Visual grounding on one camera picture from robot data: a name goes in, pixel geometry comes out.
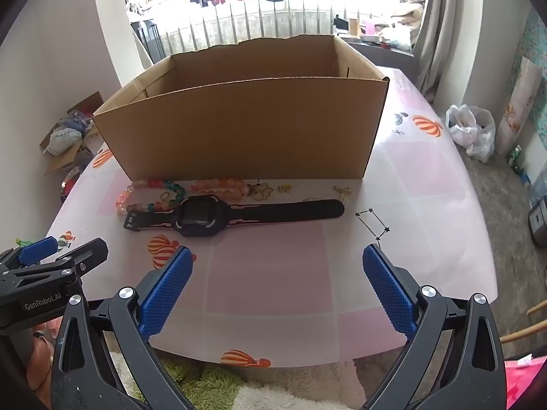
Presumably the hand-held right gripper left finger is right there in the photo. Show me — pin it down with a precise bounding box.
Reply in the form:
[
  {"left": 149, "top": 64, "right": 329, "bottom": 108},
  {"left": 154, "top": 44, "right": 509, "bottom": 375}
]
[{"left": 51, "top": 245, "right": 197, "bottom": 410}]

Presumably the grey curtain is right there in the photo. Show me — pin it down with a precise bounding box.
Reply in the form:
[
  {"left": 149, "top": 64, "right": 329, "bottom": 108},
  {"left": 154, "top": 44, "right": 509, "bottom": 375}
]
[{"left": 412, "top": 0, "right": 483, "bottom": 105}]

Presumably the pink floral bag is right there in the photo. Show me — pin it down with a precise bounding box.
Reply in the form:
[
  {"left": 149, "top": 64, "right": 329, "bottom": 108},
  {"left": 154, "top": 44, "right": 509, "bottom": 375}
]
[{"left": 504, "top": 352, "right": 547, "bottom": 410}]

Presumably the blue floral mat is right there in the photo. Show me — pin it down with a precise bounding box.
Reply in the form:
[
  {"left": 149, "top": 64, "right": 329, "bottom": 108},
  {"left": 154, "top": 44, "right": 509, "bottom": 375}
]
[{"left": 519, "top": 6, "right": 547, "bottom": 78}]

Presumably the green shaggy rug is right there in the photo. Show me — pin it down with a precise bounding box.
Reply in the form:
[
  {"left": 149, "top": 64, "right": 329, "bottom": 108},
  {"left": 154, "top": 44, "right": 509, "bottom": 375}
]
[{"left": 109, "top": 342, "right": 244, "bottom": 410}]

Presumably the rolled floral wallpaper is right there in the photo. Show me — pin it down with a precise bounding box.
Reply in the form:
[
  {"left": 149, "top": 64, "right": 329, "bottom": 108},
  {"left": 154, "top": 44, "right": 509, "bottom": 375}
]
[{"left": 496, "top": 56, "right": 543, "bottom": 156}]

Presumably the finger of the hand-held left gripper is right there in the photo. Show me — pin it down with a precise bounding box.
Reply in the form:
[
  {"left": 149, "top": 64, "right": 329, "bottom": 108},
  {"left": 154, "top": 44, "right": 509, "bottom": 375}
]
[
  {"left": 0, "top": 238, "right": 109, "bottom": 295},
  {"left": 0, "top": 236, "right": 59, "bottom": 272}
]

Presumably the gold heart keychain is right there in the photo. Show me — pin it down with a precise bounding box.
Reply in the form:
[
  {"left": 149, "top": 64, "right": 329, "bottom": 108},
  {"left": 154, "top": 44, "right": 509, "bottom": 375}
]
[{"left": 249, "top": 183, "right": 275, "bottom": 202}]

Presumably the wooden chair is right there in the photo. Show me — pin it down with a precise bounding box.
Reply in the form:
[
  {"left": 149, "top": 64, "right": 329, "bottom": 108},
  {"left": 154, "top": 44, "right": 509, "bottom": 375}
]
[{"left": 500, "top": 303, "right": 547, "bottom": 344}]

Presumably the black metal frame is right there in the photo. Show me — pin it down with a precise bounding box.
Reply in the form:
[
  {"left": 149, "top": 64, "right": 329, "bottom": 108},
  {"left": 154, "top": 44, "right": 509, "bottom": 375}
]
[{"left": 129, "top": 19, "right": 167, "bottom": 60}]

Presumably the dark cabinet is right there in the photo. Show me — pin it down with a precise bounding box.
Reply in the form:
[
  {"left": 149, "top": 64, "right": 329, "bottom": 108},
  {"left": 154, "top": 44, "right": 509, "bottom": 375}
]
[{"left": 346, "top": 40, "right": 422, "bottom": 88}]

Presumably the pile of household clutter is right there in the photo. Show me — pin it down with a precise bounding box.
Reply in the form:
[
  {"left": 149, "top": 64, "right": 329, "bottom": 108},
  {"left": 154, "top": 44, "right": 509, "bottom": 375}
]
[{"left": 376, "top": 0, "right": 428, "bottom": 47}]

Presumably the open carton with clutter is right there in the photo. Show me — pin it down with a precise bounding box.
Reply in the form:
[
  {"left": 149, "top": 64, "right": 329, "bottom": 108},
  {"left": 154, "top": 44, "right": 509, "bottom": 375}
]
[{"left": 39, "top": 91, "right": 105, "bottom": 177}]

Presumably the balcony railing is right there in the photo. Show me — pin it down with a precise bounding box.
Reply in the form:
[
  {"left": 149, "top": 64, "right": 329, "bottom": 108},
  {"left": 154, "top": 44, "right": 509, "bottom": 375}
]
[{"left": 128, "top": 0, "right": 343, "bottom": 58}]

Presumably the black smartwatch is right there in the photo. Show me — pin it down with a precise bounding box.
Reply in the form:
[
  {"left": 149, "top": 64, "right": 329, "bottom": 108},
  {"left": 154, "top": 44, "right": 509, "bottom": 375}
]
[{"left": 124, "top": 195, "right": 346, "bottom": 238}]

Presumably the green plastic bottle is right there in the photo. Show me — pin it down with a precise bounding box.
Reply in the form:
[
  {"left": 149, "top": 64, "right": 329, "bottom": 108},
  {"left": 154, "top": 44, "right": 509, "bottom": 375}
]
[{"left": 508, "top": 145, "right": 531, "bottom": 176}]

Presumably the person's left hand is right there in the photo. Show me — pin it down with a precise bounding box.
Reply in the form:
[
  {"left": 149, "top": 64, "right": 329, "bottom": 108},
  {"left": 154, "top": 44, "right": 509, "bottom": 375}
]
[{"left": 26, "top": 329, "right": 54, "bottom": 398}]

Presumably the large brown cardboard box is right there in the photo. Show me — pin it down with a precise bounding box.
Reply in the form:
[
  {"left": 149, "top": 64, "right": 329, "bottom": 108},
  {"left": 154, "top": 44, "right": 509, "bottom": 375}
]
[{"left": 92, "top": 34, "right": 390, "bottom": 181}]

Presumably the white fluffy rug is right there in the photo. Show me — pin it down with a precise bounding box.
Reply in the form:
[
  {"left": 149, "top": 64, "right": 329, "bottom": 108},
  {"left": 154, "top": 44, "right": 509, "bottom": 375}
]
[{"left": 233, "top": 361, "right": 368, "bottom": 410}]

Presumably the multicolour bead bracelet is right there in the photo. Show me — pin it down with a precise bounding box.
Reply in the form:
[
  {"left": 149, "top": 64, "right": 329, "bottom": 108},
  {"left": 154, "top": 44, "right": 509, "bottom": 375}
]
[{"left": 115, "top": 177, "right": 187, "bottom": 216}]

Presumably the metal basin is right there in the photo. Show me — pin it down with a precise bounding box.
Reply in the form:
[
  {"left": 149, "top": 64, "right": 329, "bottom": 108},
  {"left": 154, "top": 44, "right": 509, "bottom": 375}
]
[{"left": 60, "top": 164, "right": 92, "bottom": 197}]

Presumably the white plastic bag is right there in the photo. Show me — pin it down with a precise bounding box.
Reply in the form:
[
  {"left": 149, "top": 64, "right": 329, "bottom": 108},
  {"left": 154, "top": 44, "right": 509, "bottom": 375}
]
[{"left": 445, "top": 104, "right": 496, "bottom": 164}]

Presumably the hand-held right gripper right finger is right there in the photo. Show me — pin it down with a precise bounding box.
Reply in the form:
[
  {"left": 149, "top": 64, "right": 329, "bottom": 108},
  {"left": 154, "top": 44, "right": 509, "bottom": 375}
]
[{"left": 361, "top": 243, "right": 507, "bottom": 410}]

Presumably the orange bead bracelet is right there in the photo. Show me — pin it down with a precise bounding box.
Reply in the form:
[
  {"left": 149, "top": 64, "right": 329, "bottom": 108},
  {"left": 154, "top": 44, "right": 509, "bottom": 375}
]
[{"left": 189, "top": 178, "right": 249, "bottom": 201}]

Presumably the grey appliance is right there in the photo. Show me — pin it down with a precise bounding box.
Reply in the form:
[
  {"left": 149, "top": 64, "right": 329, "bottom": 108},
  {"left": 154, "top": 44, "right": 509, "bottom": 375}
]
[{"left": 528, "top": 196, "right": 547, "bottom": 246}]

